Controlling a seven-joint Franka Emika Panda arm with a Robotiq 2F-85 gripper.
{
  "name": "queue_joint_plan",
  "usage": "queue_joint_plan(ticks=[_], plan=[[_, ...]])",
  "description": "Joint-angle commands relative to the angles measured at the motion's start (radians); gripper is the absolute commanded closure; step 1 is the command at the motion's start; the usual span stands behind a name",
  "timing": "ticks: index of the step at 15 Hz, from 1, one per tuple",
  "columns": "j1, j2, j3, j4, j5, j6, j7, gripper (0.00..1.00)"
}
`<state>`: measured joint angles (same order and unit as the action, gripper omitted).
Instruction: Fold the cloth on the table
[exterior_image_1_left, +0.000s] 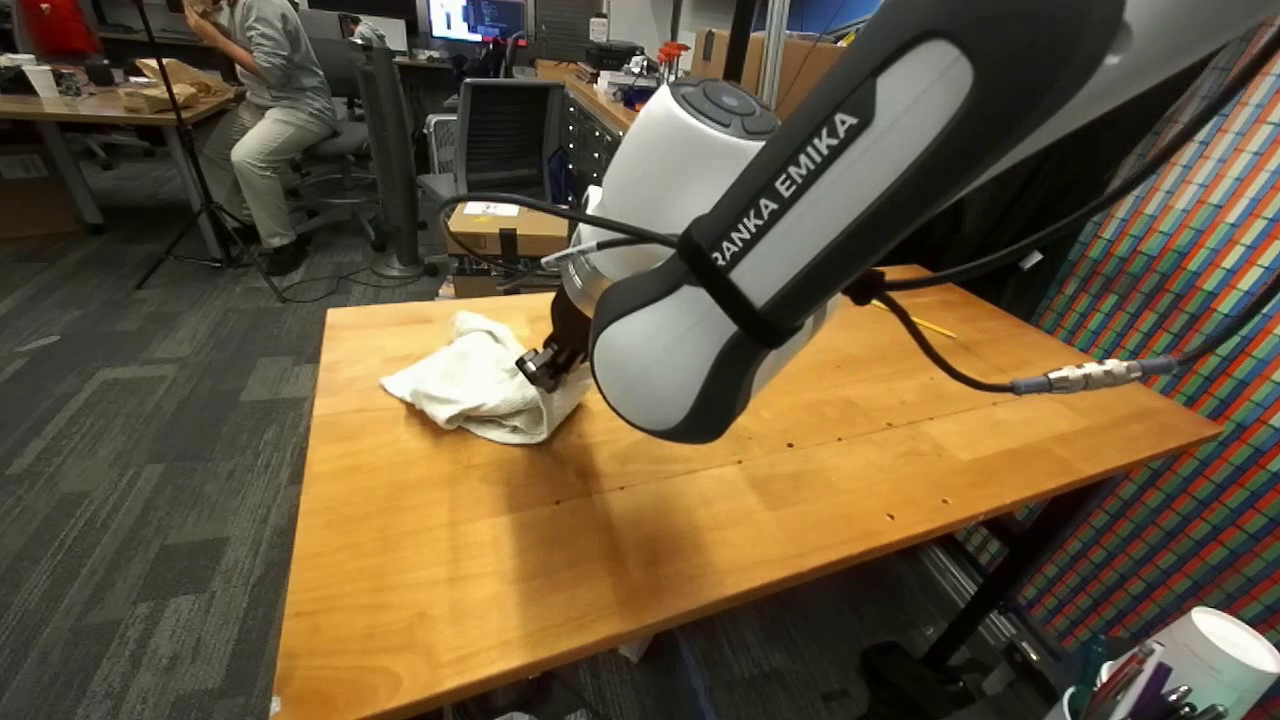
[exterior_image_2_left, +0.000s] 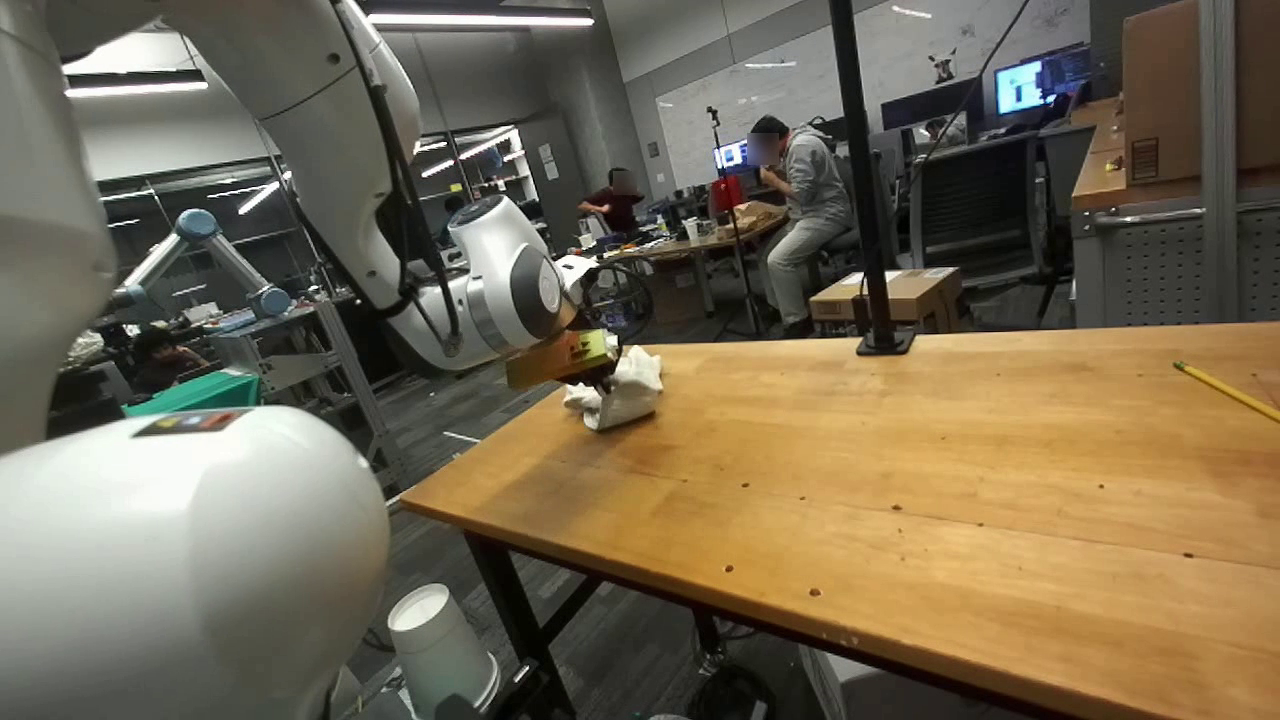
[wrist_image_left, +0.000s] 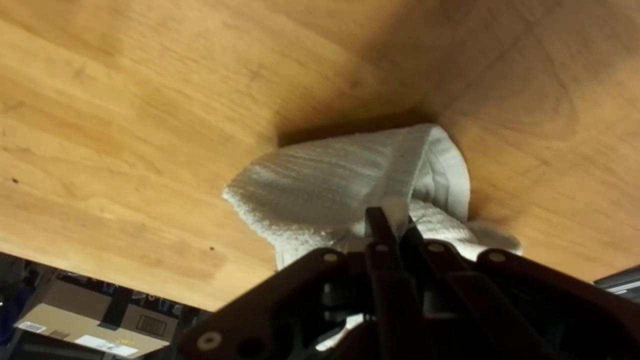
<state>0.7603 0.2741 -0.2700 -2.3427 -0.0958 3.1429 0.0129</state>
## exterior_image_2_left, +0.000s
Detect white cloth towel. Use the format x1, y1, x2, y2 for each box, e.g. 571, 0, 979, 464
555, 345, 668, 436

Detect robot arm with blue joints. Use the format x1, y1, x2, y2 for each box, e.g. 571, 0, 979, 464
108, 204, 298, 328

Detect wooden office desk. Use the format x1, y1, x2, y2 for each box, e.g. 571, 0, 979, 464
602, 197, 794, 333

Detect seated person dark red shirt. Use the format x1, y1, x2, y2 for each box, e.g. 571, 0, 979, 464
577, 163, 649, 245

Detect black tripod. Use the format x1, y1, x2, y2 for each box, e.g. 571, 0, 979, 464
699, 101, 768, 337

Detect seated person grey shirt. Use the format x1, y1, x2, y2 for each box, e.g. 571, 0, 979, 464
743, 114, 860, 340

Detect wooden stool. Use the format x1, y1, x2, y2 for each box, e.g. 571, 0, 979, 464
804, 265, 962, 337

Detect black clamped pole stand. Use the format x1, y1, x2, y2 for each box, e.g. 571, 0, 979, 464
824, 0, 923, 361

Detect metal shelf rack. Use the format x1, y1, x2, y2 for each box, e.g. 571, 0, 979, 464
217, 158, 408, 499

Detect ceiling light strip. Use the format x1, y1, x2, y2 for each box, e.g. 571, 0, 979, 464
365, 7, 599, 35

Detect teal box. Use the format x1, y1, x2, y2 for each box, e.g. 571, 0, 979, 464
118, 364, 267, 422

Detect lit computer monitor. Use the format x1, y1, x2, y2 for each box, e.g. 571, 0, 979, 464
982, 49, 1099, 127

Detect black drawer cabinet workbench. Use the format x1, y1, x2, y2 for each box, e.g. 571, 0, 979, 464
1069, 94, 1280, 333

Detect yellow pencil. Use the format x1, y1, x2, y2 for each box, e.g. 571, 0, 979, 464
1167, 355, 1280, 428

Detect large cardboard box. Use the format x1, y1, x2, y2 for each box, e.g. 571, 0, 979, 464
1115, 0, 1280, 187

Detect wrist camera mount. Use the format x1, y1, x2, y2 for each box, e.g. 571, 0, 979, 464
502, 324, 622, 397

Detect black table frame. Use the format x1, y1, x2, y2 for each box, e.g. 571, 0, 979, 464
459, 532, 775, 720

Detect grey metal post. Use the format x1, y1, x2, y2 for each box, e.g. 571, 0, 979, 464
1192, 0, 1242, 324

